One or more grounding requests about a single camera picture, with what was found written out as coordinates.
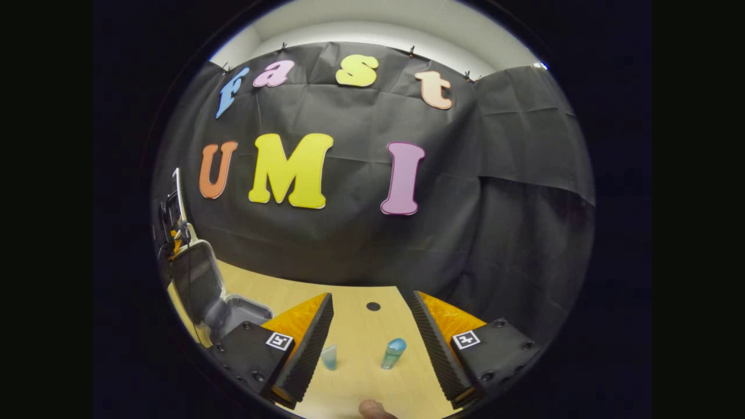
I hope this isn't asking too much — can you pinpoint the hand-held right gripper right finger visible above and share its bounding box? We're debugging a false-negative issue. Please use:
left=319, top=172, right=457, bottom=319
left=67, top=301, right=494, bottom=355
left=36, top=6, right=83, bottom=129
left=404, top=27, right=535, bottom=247
left=412, top=290, right=543, bottom=410

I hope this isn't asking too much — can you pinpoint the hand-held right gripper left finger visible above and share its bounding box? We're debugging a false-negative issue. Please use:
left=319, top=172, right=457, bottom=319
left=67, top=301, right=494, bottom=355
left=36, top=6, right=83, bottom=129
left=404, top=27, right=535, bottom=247
left=207, top=292, right=335, bottom=410

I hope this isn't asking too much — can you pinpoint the blue capped skincare tube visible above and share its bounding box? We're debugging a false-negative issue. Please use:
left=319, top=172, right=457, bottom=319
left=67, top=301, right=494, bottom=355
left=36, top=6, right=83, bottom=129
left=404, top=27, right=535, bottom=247
left=381, top=338, right=407, bottom=371

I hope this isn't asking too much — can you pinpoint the white suitcase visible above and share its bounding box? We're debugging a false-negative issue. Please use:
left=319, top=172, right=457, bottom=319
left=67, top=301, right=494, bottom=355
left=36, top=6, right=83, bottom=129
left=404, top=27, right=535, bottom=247
left=168, top=168, right=274, bottom=349

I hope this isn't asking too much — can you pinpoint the black backdrop cloth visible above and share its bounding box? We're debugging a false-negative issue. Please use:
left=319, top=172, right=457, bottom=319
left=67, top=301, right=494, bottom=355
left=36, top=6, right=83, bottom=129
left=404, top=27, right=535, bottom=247
left=152, top=42, right=595, bottom=350

